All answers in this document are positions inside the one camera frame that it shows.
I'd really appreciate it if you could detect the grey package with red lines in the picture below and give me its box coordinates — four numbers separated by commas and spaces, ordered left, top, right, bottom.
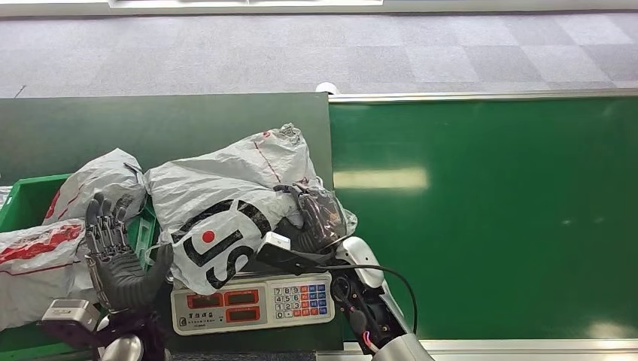
42, 147, 148, 226

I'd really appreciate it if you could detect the white package with red print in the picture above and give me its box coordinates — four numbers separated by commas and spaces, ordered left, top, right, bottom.
0, 218, 102, 333

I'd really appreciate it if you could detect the white electronic weighing scale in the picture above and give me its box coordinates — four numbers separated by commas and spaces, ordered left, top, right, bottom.
170, 268, 336, 337

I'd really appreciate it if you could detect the black cable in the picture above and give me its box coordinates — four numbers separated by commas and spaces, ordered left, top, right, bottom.
299, 262, 418, 335

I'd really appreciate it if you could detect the green conveyor belt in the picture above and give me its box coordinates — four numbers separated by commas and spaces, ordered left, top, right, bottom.
327, 88, 638, 361

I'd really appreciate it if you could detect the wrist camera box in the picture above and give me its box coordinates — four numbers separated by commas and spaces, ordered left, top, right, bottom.
37, 298, 104, 350
255, 231, 323, 276

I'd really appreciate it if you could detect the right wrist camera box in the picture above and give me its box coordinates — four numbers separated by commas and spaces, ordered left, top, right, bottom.
255, 231, 323, 276

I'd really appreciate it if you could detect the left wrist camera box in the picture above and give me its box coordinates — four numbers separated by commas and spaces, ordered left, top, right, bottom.
37, 298, 104, 350

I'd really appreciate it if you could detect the grey package with black print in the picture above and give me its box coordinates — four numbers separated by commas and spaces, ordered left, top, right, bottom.
143, 123, 358, 297

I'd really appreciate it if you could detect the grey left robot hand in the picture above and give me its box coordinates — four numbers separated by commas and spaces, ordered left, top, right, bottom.
84, 191, 175, 314

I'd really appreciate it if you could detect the green plastic basket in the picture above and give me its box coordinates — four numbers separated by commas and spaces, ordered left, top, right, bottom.
0, 173, 163, 361

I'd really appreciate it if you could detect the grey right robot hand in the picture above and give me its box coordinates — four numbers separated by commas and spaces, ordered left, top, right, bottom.
272, 183, 350, 256

